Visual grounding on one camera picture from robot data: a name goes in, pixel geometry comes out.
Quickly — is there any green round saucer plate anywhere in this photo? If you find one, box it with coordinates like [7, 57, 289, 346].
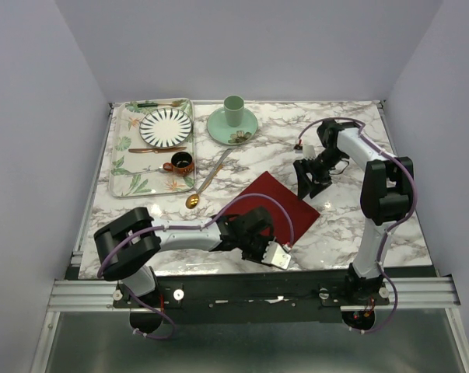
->
[207, 108, 258, 146]

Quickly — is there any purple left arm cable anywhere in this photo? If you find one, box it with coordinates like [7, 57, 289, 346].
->
[96, 193, 296, 340]

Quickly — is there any striped white round plate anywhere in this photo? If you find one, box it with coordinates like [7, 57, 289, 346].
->
[139, 108, 193, 148]

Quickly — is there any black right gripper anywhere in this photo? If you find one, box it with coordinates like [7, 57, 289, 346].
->
[292, 148, 347, 200]

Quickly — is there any orange black coffee mug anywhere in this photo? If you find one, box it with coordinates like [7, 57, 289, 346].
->
[163, 152, 194, 176]

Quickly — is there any green plastic cup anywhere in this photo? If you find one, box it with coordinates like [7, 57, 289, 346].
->
[223, 95, 244, 127]

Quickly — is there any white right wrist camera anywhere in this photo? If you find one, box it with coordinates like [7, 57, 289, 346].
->
[293, 143, 317, 160]

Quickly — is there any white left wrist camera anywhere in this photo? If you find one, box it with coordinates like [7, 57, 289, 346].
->
[261, 241, 292, 270]

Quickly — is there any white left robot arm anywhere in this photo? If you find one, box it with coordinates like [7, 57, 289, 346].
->
[93, 207, 275, 307]

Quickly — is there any silver butter knife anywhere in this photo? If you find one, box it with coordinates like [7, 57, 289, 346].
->
[198, 148, 232, 192]

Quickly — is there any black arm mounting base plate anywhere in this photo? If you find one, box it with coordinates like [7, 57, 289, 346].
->
[114, 270, 392, 329]

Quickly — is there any green handled gold fork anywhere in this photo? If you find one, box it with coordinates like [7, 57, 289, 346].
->
[137, 100, 183, 108]

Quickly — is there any aluminium frame rail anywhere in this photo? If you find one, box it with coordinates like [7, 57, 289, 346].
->
[47, 277, 460, 312]

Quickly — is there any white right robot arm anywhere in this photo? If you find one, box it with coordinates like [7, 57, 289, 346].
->
[293, 117, 418, 305]

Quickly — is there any gold spoon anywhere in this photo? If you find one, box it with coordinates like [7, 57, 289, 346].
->
[185, 164, 223, 209]

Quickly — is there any floral rectangular serving tray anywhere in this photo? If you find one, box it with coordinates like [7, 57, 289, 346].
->
[108, 98, 196, 198]

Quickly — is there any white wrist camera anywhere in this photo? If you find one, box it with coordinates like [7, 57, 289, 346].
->
[261, 241, 292, 270]
[293, 143, 317, 160]

